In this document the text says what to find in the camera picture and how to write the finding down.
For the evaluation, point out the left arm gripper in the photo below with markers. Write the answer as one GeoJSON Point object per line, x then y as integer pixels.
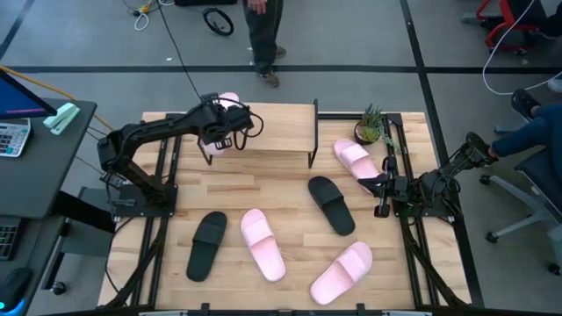
{"type": "Point", "coordinates": [224, 118]}

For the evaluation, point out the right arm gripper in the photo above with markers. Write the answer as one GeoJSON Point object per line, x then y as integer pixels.
{"type": "Point", "coordinates": [395, 188]}

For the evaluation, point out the pink slide sandal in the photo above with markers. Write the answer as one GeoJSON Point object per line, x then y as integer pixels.
{"type": "Point", "coordinates": [353, 160]}
{"type": "Point", "coordinates": [338, 276]}
{"type": "Point", "coordinates": [229, 98]}
{"type": "Point", "coordinates": [263, 250]}

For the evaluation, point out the black slide sandal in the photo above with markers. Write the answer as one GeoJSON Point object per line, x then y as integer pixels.
{"type": "Point", "coordinates": [204, 254]}
{"type": "Point", "coordinates": [331, 206]}

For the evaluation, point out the wooden shelf with black frame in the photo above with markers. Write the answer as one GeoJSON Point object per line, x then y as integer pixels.
{"type": "Point", "coordinates": [281, 127]}

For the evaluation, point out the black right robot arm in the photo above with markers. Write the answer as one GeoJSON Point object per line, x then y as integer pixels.
{"type": "Point", "coordinates": [443, 184]}

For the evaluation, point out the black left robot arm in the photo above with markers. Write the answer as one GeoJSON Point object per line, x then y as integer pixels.
{"type": "Point", "coordinates": [149, 129]}

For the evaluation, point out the potted succulent plant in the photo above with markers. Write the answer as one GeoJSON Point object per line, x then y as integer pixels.
{"type": "Point", "coordinates": [368, 131]}

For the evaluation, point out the black power adapter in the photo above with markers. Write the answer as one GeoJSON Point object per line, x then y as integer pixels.
{"type": "Point", "coordinates": [115, 180]}

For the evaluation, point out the standing person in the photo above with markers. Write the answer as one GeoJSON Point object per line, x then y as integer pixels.
{"type": "Point", "coordinates": [263, 35]}

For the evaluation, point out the black floor box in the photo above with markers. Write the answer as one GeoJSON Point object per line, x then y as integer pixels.
{"type": "Point", "coordinates": [206, 2]}

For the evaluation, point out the seated person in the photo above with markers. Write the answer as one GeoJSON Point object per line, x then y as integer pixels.
{"type": "Point", "coordinates": [527, 131]}

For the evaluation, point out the blue grey office chair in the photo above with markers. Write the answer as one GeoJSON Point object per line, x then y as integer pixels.
{"type": "Point", "coordinates": [540, 175]}

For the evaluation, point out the mint green stapler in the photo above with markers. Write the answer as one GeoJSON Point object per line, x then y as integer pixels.
{"type": "Point", "coordinates": [61, 117]}

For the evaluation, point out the black desk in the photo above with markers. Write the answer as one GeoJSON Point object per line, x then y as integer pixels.
{"type": "Point", "coordinates": [39, 175]}

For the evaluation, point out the person's white shoe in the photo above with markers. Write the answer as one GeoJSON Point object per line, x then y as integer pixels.
{"type": "Point", "coordinates": [556, 84]}

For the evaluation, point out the computer monitor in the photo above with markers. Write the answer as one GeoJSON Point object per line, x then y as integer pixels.
{"type": "Point", "coordinates": [17, 98]}

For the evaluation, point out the grey desk calculator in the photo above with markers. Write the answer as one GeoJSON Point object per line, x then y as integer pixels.
{"type": "Point", "coordinates": [12, 138]}

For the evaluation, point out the red and black chair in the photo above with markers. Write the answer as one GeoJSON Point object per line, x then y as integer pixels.
{"type": "Point", "coordinates": [508, 15]}

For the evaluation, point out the backlit keyboard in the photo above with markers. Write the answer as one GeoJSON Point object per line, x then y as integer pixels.
{"type": "Point", "coordinates": [8, 241]}

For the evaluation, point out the black computer mouse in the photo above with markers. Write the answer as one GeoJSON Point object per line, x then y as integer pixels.
{"type": "Point", "coordinates": [13, 287]}

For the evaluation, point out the black metal table frame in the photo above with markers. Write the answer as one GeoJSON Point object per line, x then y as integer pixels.
{"type": "Point", "coordinates": [347, 116]}

